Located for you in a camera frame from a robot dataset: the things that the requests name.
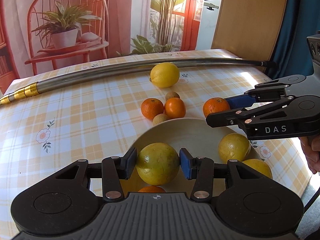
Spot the yellow green round fruit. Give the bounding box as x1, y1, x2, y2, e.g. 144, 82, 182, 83
136, 142, 180, 186

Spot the large orange mandarin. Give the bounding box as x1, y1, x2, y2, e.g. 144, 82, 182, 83
138, 185, 166, 193

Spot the large yellow lemon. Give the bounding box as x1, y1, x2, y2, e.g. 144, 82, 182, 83
243, 159, 273, 179

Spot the small brown kiwi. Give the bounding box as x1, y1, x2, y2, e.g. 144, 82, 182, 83
152, 113, 170, 126

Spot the brown kiwi fruit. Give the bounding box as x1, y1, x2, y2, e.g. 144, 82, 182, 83
165, 91, 180, 101

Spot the person's right hand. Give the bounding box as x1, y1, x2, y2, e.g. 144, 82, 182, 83
299, 135, 320, 174

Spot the small orange mandarin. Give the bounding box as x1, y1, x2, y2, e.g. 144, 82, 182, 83
164, 98, 186, 119

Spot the orange mandarin at front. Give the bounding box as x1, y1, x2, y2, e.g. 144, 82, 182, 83
140, 98, 164, 121

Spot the wooden headboard panel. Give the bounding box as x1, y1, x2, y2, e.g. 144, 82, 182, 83
212, 0, 287, 60

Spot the yellow plaid floral tablecloth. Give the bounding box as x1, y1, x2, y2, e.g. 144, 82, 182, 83
1, 49, 311, 239

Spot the teal curtain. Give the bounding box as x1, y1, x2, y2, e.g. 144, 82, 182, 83
265, 0, 319, 79

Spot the yellow lemon near pole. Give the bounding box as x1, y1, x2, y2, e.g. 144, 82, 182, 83
150, 62, 180, 88

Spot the telescopic metal fruit picker pole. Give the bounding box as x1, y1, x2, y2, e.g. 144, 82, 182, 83
1, 57, 276, 106

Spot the printed room backdrop cloth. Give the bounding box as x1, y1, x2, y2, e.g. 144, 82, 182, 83
1, 0, 204, 92

